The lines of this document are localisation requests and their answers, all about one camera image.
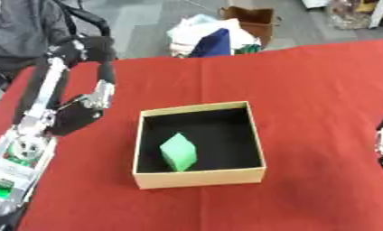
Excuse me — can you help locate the white cloth pile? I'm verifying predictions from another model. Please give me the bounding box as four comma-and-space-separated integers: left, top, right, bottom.
166, 14, 263, 59

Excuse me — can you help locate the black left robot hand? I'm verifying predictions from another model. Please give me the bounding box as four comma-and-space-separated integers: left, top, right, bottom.
11, 35, 119, 137

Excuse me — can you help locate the white post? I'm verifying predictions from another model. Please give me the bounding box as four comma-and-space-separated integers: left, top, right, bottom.
367, 0, 383, 30

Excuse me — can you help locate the dark blue bag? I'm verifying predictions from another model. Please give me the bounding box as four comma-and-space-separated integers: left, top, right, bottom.
188, 28, 235, 59

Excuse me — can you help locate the person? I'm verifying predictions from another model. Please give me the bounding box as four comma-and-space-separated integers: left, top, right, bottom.
0, 0, 71, 90

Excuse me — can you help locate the green block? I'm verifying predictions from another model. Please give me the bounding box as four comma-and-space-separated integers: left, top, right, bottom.
158, 132, 200, 173

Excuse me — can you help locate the tan cardboard box black inside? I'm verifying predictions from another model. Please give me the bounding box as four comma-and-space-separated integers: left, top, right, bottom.
131, 100, 269, 190

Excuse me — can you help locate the brown cardboard box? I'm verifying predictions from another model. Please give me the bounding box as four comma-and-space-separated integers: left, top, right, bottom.
218, 5, 280, 49

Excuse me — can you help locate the clear plastic bag of items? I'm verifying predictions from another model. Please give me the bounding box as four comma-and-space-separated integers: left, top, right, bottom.
325, 0, 383, 31

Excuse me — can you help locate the black curved bar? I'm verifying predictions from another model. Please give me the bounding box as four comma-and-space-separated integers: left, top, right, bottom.
52, 0, 115, 38

